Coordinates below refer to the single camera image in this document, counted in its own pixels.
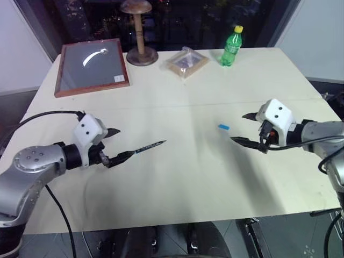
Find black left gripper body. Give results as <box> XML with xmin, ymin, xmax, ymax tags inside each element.
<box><xmin>86</xmin><ymin>141</ymin><xmax>112</xmax><ymax>169</ymax></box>

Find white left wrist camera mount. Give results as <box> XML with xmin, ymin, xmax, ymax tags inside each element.
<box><xmin>73</xmin><ymin>113</ymin><xmax>109</xmax><ymax>168</ymax></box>

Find dark rounded shapes under table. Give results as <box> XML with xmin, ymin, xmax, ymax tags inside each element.
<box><xmin>82</xmin><ymin>221</ymin><xmax>233</xmax><ymax>258</ymax></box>

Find wooden framed picture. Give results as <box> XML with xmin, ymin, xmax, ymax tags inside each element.
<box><xmin>54</xmin><ymin>38</ymin><xmax>131</xmax><ymax>98</ymax></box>

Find black metal table frame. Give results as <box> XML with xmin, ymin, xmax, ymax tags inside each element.
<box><xmin>236</xmin><ymin>217</ymin><xmax>269</xmax><ymax>258</ymax></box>

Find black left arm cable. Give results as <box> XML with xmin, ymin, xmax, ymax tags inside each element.
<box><xmin>19</xmin><ymin>110</ymin><xmax>84</xmax><ymax>258</ymax></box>

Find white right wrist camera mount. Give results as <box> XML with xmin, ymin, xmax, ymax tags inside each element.
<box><xmin>255</xmin><ymin>98</ymin><xmax>297</xmax><ymax>147</ymax></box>

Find black uncapped pen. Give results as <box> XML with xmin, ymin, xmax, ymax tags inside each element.
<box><xmin>133</xmin><ymin>140</ymin><xmax>168</xmax><ymax>155</ymax></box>

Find green plastic soda bottle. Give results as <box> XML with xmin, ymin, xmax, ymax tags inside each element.
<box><xmin>219</xmin><ymin>25</ymin><xmax>244</xmax><ymax>68</ymax></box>

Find wooden hat stand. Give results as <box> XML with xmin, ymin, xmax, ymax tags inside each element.
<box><xmin>119</xmin><ymin>0</ymin><xmax>160</xmax><ymax>66</ymax></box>

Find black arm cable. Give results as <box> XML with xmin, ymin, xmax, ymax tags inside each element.
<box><xmin>260</xmin><ymin>135</ymin><xmax>344</xmax><ymax>176</ymax></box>
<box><xmin>19</xmin><ymin>110</ymin><xmax>84</xmax><ymax>258</ymax></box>

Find dark object beside table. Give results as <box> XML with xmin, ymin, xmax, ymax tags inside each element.
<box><xmin>321</xmin><ymin>91</ymin><xmax>344</xmax><ymax>120</ymax></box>

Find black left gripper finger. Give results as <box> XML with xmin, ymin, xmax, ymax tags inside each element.
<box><xmin>108</xmin><ymin>149</ymin><xmax>135</xmax><ymax>168</ymax></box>
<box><xmin>104</xmin><ymin>127</ymin><xmax>122</xmax><ymax>140</ymax></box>

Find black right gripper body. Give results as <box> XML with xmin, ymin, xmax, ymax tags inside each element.
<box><xmin>257</xmin><ymin>120</ymin><xmax>278</xmax><ymax>154</ymax></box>

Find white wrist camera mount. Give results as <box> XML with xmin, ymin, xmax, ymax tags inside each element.
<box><xmin>255</xmin><ymin>98</ymin><xmax>297</xmax><ymax>147</ymax></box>
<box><xmin>73</xmin><ymin>113</ymin><xmax>109</xmax><ymax>168</ymax></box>

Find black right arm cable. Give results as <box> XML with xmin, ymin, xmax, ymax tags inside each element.
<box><xmin>260</xmin><ymin>135</ymin><xmax>344</xmax><ymax>176</ymax></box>

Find small frame in plastic bag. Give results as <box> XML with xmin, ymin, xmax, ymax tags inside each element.
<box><xmin>161</xmin><ymin>46</ymin><xmax>211</xmax><ymax>80</ymax></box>

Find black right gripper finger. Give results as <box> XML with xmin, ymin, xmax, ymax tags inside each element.
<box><xmin>241</xmin><ymin>111</ymin><xmax>259</xmax><ymax>121</ymax></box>
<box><xmin>230</xmin><ymin>136</ymin><xmax>261</xmax><ymax>152</ymax></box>

